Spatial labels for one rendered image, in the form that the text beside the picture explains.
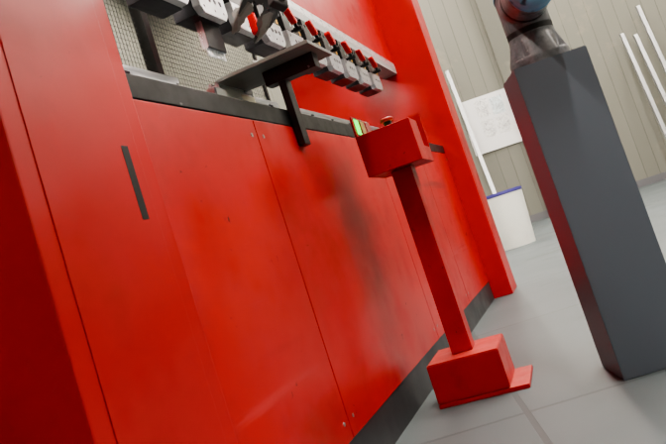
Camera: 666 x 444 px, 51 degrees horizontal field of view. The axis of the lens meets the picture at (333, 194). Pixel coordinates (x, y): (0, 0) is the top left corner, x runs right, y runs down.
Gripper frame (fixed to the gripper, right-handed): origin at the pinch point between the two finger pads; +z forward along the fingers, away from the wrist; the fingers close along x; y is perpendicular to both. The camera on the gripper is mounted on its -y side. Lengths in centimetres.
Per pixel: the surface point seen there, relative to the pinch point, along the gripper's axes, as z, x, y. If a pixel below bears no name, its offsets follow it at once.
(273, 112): 11.3, -4.2, -21.9
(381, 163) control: 14.6, -42.6, -21.3
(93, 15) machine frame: -5, 55, -69
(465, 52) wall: -8, -748, 750
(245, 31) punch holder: 2.0, -8.8, 20.0
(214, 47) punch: 7.2, 3.6, 6.9
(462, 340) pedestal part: 46, -72, -55
